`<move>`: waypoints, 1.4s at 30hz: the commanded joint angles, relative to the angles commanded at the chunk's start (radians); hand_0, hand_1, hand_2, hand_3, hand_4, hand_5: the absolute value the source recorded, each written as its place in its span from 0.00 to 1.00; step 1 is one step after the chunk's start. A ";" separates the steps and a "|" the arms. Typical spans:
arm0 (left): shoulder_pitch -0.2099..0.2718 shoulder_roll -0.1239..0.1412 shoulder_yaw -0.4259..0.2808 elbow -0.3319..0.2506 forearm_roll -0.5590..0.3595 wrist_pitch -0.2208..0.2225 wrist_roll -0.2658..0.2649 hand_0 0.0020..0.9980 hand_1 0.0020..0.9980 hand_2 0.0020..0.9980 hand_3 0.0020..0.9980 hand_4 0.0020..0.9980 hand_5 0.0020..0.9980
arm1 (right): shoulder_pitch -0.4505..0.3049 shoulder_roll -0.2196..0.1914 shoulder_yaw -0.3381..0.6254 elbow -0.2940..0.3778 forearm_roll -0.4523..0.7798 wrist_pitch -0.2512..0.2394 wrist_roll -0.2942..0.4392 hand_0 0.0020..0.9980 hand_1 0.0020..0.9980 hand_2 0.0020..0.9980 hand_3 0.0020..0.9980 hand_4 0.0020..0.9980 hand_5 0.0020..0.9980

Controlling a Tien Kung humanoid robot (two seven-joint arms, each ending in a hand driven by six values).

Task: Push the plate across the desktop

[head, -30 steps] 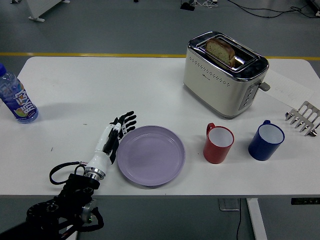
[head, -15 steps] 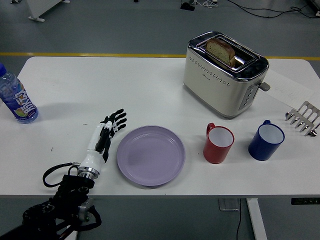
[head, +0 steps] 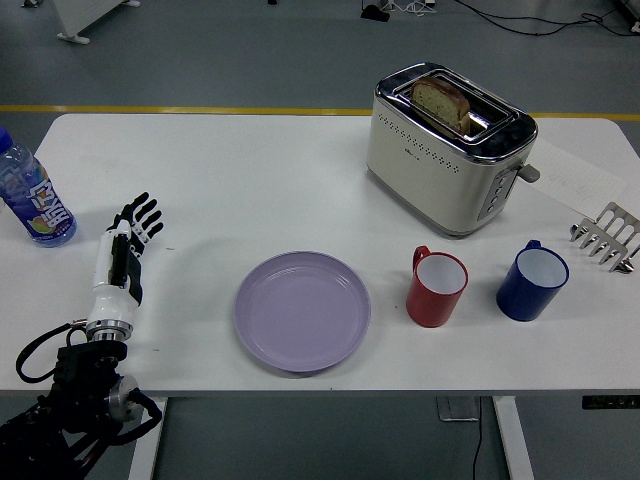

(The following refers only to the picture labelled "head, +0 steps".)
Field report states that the purple round plate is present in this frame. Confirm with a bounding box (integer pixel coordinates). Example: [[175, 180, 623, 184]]
[[233, 250, 372, 374]]

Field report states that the blue labelled drink bottle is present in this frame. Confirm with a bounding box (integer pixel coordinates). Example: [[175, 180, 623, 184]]
[[0, 124, 79, 249]]

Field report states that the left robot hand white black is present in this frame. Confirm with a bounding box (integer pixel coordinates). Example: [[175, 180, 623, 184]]
[[85, 190, 166, 327]]

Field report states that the grey box under table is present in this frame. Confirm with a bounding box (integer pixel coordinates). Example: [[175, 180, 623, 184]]
[[434, 396, 482, 423]]

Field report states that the cream and chrome toaster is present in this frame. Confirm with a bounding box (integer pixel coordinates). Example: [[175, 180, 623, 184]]
[[364, 61, 542, 238]]

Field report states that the white table leg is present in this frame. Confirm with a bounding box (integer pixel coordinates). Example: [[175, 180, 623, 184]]
[[489, 396, 536, 480], [127, 397, 169, 480]]

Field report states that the thin black cable under table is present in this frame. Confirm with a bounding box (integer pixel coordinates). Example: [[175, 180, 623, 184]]
[[467, 420, 484, 480]]

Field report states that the silver metal toast rack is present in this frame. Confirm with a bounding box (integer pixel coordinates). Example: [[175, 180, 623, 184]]
[[569, 201, 640, 275]]

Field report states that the red mug white inside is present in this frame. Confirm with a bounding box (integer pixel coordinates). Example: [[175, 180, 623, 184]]
[[405, 244, 470, 329]]

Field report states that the blue mug white inside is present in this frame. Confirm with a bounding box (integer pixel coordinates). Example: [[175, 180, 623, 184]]
[[495, 239, 571, 323]]

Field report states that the black table control panel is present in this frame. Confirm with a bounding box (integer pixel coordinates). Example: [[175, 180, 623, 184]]
[[581, 394, 640, 411]]

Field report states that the brown bread slice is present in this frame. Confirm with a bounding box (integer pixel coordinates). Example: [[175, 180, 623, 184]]
[[410, 75, 472, 133]]

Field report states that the white paper sheet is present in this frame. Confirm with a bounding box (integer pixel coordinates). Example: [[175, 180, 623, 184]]
[[524, 137, 629, 214]]

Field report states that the white furniture base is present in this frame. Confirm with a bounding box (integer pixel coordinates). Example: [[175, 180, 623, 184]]
[[49, 0, 142, 45]]

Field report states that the long black floor cable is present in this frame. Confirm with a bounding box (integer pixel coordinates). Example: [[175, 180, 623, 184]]
[[452, 0, 640, 37]]

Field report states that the white floor cable bundle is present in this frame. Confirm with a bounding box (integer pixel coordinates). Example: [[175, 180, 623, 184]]
[[387, 0, 437, 16]]

